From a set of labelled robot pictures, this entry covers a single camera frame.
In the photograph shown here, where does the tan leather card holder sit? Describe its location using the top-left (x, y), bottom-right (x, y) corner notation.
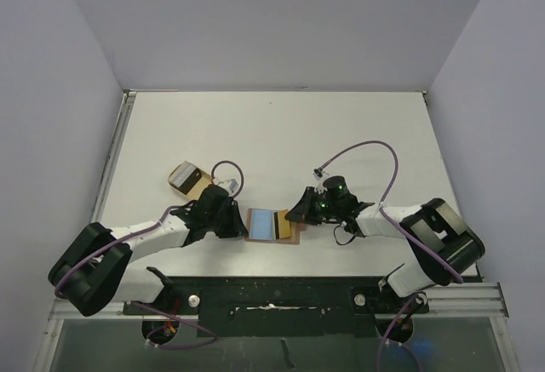
top-left (244, 209), bottom-right (306, 245)

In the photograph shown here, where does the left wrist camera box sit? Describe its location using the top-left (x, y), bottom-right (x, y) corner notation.
top-left (212, 178), bottom-right (239, 195)

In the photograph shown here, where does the black right gripper cable loop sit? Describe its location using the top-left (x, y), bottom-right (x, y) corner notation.
top-left (334, 222), bottom-right (361, 246)

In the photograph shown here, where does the gold credit card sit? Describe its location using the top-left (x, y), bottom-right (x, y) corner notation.
top-left (272, 209), bottom-right (291, 240)

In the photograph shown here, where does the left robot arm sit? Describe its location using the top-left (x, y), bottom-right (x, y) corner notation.
top-left (48, 185), bottom-right (249, 317)

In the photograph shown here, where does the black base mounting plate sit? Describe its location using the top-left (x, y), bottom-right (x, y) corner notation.
top-left (123, 276), bottom-right (431, 339)

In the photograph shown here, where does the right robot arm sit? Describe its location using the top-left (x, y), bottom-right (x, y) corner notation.
top-left (285, 175), bottom-right (485, 312)

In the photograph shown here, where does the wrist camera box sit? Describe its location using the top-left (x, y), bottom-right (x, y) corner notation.
top-left (212, 178), bottom-right (239, 195)
top-left (313, 169), bottom-right (330, 181)

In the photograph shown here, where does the wooden card tray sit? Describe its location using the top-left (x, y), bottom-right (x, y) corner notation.
top-left (168, 161), bottom-right (212, 201)

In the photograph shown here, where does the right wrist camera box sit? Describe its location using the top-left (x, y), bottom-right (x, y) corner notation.
top-left (313, 169), bottom-right (330, 181)

